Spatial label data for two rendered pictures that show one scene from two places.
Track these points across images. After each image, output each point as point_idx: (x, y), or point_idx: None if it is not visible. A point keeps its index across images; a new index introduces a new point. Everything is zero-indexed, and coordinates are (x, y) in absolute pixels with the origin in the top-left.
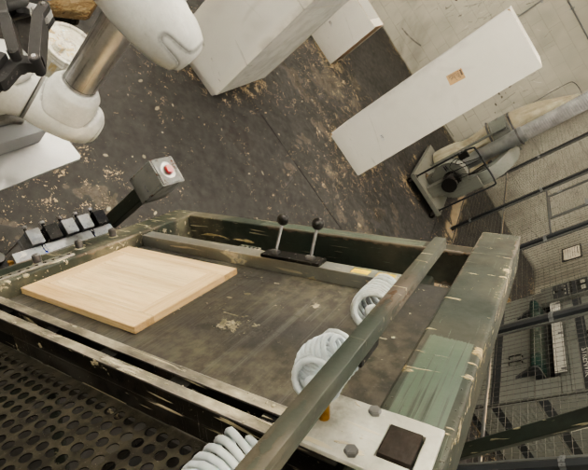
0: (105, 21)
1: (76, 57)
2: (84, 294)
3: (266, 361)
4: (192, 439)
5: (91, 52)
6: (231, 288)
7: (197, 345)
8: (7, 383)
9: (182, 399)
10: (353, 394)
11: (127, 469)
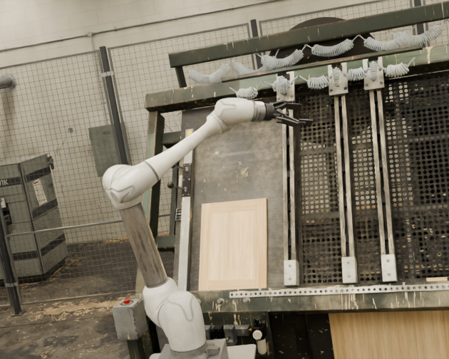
0: (149, 228)
1: (158, 264)
2: (256, 247)
3: (257, 144)
4: (296, 137)
5: (157, 248)
6: (217, 195)
7: (261, 171)
8: (311, 209)
9: (293, 134)
10: None
11: (313, 142)
